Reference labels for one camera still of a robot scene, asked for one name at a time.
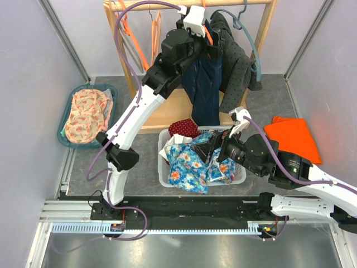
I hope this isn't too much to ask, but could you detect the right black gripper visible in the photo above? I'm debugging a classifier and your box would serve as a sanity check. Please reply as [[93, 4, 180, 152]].
[[190, 123, 264, 176]]

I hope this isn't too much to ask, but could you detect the orange hanger of denim skirt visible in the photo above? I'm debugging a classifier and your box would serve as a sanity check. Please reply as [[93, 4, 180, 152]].
[[201, 0, 214, 46]]

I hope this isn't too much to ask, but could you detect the blue floral skirt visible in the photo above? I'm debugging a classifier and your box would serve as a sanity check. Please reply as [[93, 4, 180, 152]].
[[168, 132, 238, 194]]

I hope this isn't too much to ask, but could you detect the red polka dot skirt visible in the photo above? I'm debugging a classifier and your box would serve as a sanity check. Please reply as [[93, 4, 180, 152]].
[[168, 118, 200, 138]]

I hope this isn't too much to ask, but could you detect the dark denim skirt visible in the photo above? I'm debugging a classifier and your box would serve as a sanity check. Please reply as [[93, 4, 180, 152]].
[[181, 37, 223, 126]]

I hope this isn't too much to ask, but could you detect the orange hanger of floral skirt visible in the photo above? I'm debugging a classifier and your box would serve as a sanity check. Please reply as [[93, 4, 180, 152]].
[[151, 11, 162, 65]]

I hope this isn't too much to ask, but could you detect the grey metal hanger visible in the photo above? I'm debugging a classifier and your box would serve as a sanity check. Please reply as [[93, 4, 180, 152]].
[[117, 8, 157, 74]]

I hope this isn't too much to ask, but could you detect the orange hanger of white skirt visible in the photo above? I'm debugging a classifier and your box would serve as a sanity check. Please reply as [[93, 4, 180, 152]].
[[121, 14, 149, 72]]

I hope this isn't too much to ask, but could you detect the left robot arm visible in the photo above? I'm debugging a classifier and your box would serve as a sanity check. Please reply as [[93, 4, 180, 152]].
[[97, 28, 224, 219]]

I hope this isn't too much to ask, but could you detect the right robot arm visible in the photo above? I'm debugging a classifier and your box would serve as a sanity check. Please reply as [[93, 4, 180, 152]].
[[191, 131, 356, 233]]

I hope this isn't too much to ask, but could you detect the blue-grey hanger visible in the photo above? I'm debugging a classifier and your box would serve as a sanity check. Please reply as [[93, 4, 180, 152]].
[[210, 0, 262, 82]]

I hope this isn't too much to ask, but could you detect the dark grey dotted garment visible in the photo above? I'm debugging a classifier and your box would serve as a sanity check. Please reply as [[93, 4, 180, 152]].
[[210, 12, 262, 113]]

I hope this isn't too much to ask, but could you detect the white plastic laundry basket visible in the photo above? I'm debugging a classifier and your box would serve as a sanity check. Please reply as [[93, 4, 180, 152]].
[[157, 126, 247, 188]]

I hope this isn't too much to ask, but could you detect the wooden clothes rack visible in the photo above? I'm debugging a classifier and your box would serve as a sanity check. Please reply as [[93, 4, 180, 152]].
[[103, 1, 277, 134]]

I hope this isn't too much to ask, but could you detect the orange folded cloth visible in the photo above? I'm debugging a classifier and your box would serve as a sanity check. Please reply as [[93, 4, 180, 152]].
[[263, 116, 322, 165]]

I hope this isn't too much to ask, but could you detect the peach floral garment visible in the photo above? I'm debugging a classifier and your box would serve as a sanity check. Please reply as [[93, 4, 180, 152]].
[[62, 89, 114, 144]]

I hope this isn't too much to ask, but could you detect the teal laundry basket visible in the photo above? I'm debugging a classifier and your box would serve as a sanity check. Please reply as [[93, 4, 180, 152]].
[[57, 84, 118, 149]]

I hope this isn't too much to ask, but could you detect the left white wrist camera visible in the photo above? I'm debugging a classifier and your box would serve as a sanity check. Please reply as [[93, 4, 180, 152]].
[[178, 5, 206, 37]]

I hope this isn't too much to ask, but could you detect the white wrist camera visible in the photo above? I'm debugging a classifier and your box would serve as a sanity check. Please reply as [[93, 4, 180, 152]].
[[178, 5, 206, 37], [229, 106, 251, 138]]

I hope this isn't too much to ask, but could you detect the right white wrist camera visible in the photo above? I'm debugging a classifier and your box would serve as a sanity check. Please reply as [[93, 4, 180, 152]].
[[229, 106, 251, 138]]

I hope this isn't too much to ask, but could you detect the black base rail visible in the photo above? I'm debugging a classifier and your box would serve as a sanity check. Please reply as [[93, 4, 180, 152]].
[[58, 195, 290, 231]]

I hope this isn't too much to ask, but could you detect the slotted grey cable duct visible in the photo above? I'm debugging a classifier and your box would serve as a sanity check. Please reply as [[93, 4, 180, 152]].
[[52, 222, 263, 235]]

